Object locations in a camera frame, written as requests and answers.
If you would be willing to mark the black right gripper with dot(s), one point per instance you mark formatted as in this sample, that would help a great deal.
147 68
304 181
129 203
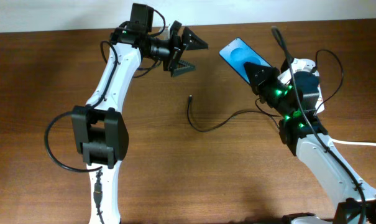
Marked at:
268 74

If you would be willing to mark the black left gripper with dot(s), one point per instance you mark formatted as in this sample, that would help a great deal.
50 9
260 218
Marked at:
176 48

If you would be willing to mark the blue Galaxy smartphone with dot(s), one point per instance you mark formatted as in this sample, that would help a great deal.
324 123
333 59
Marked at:
237 53

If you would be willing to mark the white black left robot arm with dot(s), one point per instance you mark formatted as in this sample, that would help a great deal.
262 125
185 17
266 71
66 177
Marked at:
101 135

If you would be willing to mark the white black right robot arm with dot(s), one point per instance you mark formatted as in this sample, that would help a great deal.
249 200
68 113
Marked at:
309 141

